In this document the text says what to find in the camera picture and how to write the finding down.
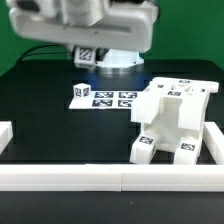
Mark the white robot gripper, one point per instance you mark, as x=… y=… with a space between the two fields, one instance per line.
x=111 y=24

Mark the small white tagged cube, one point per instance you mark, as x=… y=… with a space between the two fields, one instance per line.
x=85 y=57

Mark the white tagged bar part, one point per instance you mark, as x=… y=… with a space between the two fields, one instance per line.
x=146 y=107

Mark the white chair seat part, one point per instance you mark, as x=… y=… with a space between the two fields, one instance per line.
x=178 y=118

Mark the white long chair back part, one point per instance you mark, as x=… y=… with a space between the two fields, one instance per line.
x=179 y=88

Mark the rear white tagged cube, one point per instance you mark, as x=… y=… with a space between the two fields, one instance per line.
x=82 y=90

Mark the paper sheet with tags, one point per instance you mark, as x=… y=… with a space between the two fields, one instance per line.
x=105 y=100

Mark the white left fence block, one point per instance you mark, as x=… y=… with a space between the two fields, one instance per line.
x=6 y=134

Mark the white front fence rail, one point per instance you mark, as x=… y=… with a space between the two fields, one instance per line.
x=208 y=178

